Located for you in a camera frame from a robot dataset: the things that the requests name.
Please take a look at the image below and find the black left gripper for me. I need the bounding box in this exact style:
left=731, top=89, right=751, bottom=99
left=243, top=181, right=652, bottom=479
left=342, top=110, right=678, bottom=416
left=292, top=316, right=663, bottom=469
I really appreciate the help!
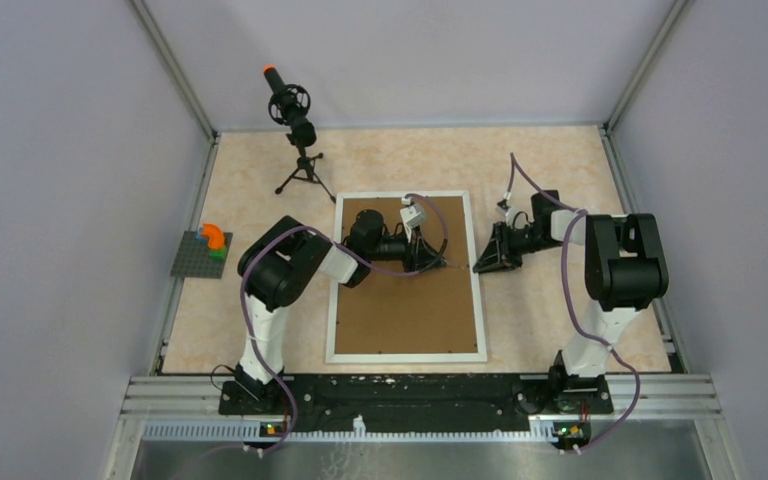
left=367, top=223, right=446, bottom=275

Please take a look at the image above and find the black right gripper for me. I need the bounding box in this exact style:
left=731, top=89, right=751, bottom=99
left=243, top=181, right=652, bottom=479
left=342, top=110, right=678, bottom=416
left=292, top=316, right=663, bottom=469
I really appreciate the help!
left=473, top=222, right=564, bottom=275

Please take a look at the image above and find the white picture frame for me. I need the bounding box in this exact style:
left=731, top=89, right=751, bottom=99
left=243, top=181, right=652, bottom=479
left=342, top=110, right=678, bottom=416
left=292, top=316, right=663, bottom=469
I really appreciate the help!
left=324, top=190, right=489, bottom=365

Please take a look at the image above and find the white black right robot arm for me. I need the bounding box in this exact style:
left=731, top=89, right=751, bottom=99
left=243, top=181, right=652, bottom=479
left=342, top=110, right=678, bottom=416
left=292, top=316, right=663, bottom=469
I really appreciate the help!
left=472, top=190, right=669, bottom=412

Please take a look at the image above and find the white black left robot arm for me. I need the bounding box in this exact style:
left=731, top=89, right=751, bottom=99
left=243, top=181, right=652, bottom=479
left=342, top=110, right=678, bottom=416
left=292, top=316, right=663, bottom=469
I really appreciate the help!
left=232, top=204, right=449, bottom=414

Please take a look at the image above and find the black microphone tripod stand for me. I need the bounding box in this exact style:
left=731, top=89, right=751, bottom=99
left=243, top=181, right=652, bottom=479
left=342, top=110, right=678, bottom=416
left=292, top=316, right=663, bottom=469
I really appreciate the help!
left=274, top=133, right=337, bottom=203

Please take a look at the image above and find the black microphone orange tip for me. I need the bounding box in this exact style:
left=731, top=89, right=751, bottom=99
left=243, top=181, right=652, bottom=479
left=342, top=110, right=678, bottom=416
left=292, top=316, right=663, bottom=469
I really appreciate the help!
left=263, top=65, right=317, bottom=147

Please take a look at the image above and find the green toy block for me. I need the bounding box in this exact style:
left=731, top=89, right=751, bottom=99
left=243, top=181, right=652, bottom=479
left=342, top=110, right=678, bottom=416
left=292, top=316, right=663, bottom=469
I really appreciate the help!
left=208, top=246, right=228, bottom=261

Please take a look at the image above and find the orange curved toy block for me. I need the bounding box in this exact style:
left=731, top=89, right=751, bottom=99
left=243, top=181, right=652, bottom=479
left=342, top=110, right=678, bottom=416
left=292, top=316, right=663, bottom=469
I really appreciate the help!
left=200, top=223, right=226, bottom=249

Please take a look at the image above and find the grey lego baseplate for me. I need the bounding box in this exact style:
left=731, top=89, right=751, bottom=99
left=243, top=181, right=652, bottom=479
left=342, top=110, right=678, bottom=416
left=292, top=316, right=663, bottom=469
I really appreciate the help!
left=170, top=230, right=233, bottom=279

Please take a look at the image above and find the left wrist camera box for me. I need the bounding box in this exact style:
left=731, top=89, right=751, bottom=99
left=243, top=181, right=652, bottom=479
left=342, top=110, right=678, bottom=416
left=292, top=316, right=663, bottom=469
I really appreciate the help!
left=399, top=196, right=427, bottom=230

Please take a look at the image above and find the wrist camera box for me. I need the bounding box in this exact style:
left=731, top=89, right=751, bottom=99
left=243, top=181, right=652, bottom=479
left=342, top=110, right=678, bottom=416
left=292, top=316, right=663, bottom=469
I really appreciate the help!
left=399, top=196, right=427, bottom=230
left=495, top=192, right=519, bottom=225

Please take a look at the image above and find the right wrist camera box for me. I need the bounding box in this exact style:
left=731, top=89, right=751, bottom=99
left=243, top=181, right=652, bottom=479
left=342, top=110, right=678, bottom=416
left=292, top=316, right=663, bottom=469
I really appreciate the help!
left=495, top=192, right=519, bottom=225

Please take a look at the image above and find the brown frame backing board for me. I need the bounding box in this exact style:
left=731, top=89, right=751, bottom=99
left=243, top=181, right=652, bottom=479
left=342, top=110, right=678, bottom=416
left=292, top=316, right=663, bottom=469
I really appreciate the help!
left=334, top=196, right=480, bottom=356

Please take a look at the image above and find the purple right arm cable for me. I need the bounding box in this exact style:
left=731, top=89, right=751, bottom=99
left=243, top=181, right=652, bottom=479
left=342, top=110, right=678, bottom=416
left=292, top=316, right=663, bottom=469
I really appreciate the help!
left=508, top=152, right=642, bottom=455

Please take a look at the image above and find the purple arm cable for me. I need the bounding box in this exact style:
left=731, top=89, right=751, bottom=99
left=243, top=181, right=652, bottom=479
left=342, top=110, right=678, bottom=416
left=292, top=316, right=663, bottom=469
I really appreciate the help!
left=240, top=193, right=450, bottom=458
left=508, top=152, right=642, bottom=455

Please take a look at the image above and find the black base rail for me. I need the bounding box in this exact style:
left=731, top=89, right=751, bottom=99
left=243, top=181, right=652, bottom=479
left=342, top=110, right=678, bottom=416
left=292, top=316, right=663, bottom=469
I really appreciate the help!
left=218, top=373, right=614, bottom=433

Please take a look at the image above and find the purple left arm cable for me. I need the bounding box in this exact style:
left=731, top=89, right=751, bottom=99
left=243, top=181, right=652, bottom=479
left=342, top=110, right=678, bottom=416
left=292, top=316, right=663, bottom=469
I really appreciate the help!
left=240, top=193, right=450, bottom=458

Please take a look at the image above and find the aluminium front rail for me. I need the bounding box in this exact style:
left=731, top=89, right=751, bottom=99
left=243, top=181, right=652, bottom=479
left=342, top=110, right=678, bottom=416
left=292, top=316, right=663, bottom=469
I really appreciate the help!
left=104, top=373, right=747, bottom=479

